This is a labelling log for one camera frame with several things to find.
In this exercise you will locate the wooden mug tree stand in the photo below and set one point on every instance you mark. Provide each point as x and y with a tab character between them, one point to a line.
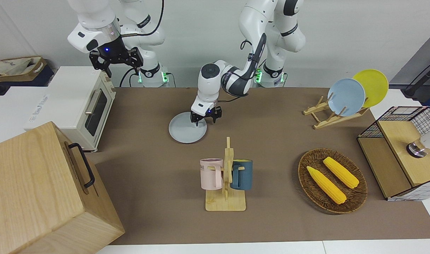
225	204

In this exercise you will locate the gray partition panel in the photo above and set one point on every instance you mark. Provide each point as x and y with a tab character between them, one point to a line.
423	53

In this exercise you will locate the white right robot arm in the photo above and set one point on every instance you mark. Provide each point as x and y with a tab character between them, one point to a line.
95	21

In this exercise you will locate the brown wicker basket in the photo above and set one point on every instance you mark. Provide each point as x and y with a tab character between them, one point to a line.
313	193

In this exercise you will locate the yellow corn cob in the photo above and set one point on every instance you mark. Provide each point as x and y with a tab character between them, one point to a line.
326	185
342	173

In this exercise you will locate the wooden drawer cabinet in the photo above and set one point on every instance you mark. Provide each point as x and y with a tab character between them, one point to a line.
31	194

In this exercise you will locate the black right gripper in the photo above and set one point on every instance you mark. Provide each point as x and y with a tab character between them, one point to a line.
112	58

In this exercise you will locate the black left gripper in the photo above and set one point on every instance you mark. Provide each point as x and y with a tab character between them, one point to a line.
206	112

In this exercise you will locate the wooden plate rack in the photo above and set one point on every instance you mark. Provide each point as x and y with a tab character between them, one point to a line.
336	120

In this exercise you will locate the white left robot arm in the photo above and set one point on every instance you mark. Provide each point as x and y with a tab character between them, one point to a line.
209	84

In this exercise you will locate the white toaster oven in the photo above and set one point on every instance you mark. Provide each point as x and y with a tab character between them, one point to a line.
67	98

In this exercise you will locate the yellow plate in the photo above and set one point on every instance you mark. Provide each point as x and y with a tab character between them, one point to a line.
375	84

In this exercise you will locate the gray round plate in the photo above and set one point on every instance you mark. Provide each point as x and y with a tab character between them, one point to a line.
185	131

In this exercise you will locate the light blue plate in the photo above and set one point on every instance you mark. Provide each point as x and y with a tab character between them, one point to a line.
347	97

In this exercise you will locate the dark navy box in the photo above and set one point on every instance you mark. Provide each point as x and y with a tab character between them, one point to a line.
44	78

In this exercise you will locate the black tripod pole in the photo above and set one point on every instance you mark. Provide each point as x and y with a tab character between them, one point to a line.
421	81

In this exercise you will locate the brown paper bag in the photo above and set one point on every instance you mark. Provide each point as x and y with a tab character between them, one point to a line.
37	68

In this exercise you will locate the white silver camera device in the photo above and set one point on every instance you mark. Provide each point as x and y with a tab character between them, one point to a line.
417	150

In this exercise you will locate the pink mug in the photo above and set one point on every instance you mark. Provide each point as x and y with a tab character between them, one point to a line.
209	176

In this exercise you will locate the white cloth bag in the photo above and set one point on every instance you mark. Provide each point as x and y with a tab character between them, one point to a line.
10	67

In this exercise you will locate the dark teal mug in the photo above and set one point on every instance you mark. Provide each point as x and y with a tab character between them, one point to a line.
245	176

